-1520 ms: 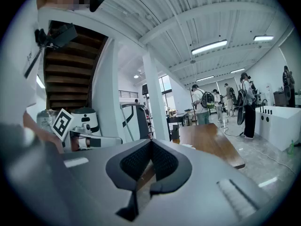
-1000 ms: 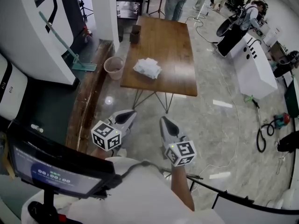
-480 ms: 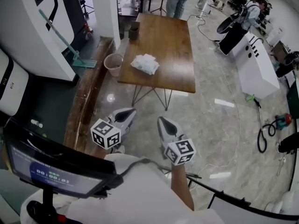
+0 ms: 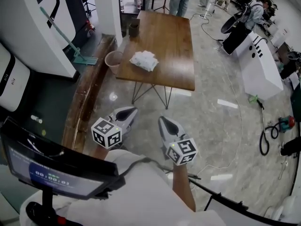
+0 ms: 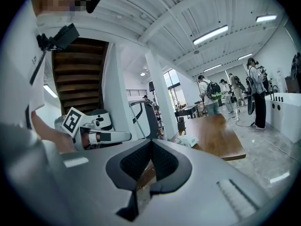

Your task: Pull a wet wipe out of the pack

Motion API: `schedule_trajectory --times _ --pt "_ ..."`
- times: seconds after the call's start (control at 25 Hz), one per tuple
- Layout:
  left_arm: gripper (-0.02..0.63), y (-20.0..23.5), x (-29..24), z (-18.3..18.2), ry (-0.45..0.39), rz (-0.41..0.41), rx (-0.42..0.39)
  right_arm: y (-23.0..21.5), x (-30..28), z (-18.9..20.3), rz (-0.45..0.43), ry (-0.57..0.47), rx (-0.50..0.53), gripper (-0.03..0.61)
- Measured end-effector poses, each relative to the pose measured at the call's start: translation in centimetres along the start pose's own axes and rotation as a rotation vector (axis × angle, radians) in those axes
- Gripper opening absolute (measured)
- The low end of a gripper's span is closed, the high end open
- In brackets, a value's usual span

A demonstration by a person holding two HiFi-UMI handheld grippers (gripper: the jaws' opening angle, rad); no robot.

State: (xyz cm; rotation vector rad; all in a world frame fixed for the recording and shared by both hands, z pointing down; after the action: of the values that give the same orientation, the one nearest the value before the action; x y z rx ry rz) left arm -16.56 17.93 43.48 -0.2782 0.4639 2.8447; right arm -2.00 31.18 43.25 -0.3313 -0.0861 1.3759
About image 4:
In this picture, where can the dark green cabinet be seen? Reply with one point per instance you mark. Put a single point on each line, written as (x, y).
(296, 102)

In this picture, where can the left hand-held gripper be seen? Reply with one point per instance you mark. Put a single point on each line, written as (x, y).
(107, 133)

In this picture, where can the black monitor screen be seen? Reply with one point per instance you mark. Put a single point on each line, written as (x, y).
(58, 168)

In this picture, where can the clear bottle red label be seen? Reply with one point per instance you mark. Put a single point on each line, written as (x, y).
(139, 5)

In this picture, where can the white air purifier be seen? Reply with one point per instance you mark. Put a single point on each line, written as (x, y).
(11, 83)

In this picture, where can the person's left forearm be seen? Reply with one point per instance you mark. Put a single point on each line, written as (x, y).
(101, 153)

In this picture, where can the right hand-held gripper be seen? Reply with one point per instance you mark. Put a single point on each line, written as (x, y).
(183, 149)

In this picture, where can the green and red vacuum cleaner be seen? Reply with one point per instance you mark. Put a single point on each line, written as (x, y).
(285, 123)

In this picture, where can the teal flat mop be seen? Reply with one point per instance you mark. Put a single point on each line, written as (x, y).
(85, 60)

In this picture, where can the small clear plastic bottle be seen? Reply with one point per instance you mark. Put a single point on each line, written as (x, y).
(36, 119)

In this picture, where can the black frying pan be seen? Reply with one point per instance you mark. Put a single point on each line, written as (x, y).
(228, 26)

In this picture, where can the person in white shirt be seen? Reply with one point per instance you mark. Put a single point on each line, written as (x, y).
(145, 196)

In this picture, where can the person's right forearm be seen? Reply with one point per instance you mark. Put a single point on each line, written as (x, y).
(183, 187)

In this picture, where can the worn wooden step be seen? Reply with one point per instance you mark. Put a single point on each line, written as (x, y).
(87, 98)

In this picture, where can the white kitchen counter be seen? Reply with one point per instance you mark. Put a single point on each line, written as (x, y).
(261, 74)

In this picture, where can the white plastic seat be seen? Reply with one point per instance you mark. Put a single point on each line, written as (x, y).
(284, 208)

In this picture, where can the black curved bar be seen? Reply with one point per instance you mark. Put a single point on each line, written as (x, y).
(243, 206)

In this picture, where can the pink plastic wastebasket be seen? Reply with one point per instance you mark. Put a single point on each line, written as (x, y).
(113, 63)

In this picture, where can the white power strip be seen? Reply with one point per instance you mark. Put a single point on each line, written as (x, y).
(201, 15)

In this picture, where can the black monitor mount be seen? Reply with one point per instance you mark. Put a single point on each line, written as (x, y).
(47, 204)

